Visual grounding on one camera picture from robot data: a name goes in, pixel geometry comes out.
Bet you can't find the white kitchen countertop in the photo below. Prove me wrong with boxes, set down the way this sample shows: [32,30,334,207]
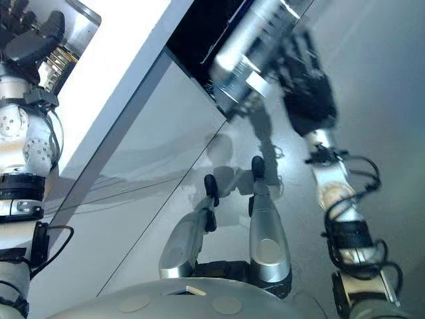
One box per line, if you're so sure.
[48,0,197,173]

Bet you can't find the silver robot leg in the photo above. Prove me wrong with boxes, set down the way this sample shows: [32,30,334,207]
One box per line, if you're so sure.
[247,156,294,299]
[158,174,220,280]

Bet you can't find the silver robot torso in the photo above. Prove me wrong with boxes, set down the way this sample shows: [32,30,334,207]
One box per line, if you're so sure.
[46,277,333,319]

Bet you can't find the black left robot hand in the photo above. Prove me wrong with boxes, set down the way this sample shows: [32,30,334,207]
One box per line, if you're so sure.
[0,0,66,84]

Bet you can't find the silver right robot leg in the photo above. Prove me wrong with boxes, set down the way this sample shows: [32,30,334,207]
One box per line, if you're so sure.
[247,156,294,299]

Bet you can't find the stainless steel sink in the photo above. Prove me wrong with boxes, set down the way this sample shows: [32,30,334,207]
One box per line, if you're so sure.
[31,0,102,98]

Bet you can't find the silver left robot leg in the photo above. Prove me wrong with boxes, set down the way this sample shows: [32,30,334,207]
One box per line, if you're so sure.
[158,174,220,280]

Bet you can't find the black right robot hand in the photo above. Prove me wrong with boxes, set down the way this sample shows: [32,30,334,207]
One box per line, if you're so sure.
[276,29,340,137]

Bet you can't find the glossy grey cabinet front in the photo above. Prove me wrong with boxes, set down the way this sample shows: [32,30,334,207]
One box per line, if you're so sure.
[29,49,234,300]

